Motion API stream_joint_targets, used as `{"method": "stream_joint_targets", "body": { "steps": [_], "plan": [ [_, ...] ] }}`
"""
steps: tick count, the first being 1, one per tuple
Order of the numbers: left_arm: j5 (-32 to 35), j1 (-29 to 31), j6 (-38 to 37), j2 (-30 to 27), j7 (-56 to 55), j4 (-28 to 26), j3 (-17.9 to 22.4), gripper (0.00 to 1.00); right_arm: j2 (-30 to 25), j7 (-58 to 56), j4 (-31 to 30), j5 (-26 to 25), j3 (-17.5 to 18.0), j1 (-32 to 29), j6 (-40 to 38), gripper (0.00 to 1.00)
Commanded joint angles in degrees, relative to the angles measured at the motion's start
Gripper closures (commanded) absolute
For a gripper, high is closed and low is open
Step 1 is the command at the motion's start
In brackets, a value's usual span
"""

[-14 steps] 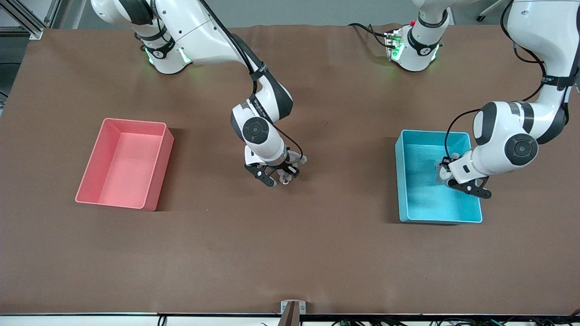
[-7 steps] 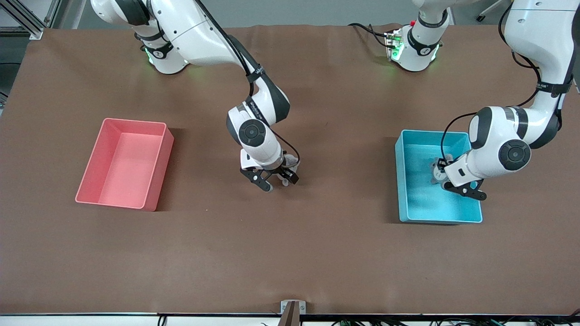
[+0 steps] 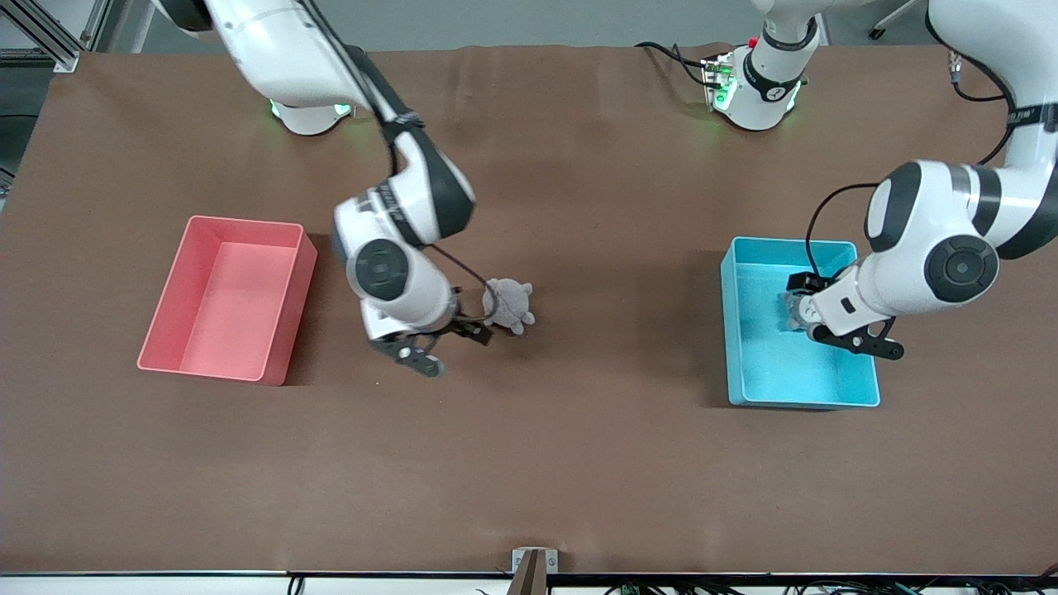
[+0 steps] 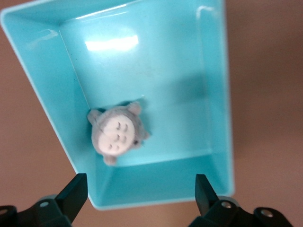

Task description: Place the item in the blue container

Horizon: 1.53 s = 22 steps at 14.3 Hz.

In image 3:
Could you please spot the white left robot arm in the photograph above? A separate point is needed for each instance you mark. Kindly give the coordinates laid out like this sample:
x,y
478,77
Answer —
x,y
917,248

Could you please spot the grey plush toy white belly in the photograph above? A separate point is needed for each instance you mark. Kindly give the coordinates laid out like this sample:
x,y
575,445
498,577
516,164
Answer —
x,y
795,310

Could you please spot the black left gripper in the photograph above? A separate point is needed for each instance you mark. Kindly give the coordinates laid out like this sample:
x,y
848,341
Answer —
x,y
800,283

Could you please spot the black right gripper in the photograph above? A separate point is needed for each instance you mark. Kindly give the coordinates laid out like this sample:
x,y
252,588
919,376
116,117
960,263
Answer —
x,y
468,327

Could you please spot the white chair leg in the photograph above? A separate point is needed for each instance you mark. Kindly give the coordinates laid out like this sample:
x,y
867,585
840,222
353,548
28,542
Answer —
x,y
888,18

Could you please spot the plain grey plush toy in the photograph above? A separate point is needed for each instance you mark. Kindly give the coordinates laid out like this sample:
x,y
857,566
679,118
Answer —
x,y
508,302

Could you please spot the pink plastic box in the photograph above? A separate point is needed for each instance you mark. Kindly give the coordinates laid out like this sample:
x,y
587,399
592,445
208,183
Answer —
x,y
223,330

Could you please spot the silver bracket with brown post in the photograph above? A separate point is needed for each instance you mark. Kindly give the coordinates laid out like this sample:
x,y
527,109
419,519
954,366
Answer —
x,y
519,562

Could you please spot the brown paper table cover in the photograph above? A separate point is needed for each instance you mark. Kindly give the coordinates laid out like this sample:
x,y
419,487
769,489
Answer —
x,y
529,454

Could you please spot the aluminium frame post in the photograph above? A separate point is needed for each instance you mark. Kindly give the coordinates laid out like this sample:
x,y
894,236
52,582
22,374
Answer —
x,y
64,62

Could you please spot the blue plastic box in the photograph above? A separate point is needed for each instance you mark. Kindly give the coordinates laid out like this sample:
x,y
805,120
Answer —
x,y
769,364

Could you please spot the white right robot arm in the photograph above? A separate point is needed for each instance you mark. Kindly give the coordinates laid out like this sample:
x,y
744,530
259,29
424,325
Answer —
x,y
397,289

